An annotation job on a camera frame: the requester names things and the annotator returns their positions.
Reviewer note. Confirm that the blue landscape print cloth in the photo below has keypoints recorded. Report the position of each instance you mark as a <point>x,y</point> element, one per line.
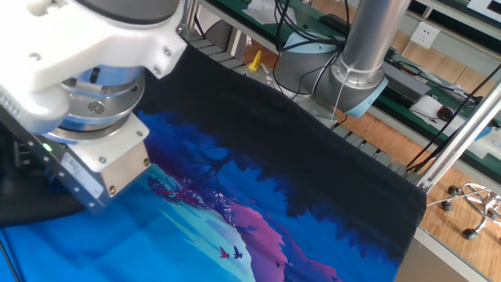
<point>313,176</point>

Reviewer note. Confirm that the black and red mouse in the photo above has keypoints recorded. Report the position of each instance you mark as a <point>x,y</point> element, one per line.
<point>445,113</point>

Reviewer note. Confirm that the white plastic bag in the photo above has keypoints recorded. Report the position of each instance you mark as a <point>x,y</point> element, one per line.
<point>266,9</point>

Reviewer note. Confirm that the silver round force sensor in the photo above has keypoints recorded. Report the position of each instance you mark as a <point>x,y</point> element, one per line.
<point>98,109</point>

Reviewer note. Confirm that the silver Schunk gripper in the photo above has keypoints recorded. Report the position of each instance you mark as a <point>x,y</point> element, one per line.
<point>78,184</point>

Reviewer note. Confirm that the chrome chair base with casters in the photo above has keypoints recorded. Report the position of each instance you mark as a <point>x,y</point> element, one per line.
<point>479,203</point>

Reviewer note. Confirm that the aluminium frame post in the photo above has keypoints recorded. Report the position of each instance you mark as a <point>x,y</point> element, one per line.
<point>189,15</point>
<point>462,137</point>

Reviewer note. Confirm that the white paper sheet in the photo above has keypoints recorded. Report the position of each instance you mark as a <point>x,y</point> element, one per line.
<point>424,107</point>

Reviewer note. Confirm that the green work table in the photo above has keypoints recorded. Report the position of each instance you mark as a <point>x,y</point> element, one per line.
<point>391,105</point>

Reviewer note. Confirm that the small yellow plastic object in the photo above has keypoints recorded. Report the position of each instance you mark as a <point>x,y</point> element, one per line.
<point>255,62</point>

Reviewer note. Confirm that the black leather steering wheel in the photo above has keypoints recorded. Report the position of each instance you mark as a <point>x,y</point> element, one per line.
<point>39,211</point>

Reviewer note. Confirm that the white wall socket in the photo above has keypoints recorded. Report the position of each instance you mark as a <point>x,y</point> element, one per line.
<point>424,35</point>

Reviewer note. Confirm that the grey flat box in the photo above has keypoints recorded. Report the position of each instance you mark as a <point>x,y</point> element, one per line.
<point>405,82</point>

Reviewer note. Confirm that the black remote control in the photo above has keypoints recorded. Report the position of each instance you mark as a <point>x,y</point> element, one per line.
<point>334,23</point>

